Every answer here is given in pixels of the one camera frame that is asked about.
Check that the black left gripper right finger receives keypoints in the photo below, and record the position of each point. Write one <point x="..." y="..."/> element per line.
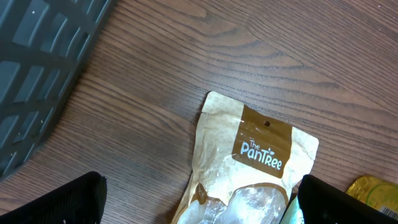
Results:
<point x="322" y="203"/>

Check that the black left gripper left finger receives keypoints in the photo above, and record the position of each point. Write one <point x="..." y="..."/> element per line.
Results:
<point x="79" y="201"/>

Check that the teal tissue pack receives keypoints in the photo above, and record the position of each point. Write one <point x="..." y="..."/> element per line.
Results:
<point x="294" y="214"/>

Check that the clear bottle with silver cap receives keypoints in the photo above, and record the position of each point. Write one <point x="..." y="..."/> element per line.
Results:
<point x="378" y="193"/>

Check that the brown snack packet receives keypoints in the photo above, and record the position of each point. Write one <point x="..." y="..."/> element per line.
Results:
<point x="245" y="165"/>

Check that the grey plastic mesh basket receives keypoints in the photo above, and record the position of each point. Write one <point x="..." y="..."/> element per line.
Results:
<point x="44" y="46"/>

